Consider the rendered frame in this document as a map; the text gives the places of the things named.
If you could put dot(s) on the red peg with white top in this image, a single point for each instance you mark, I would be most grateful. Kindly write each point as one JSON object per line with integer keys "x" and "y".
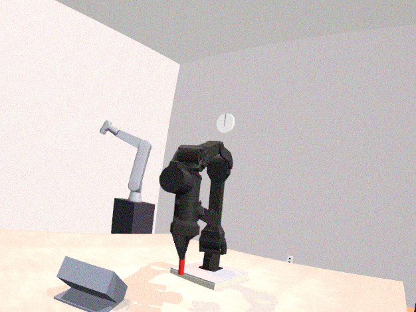
{"x": 181, "y": 267}

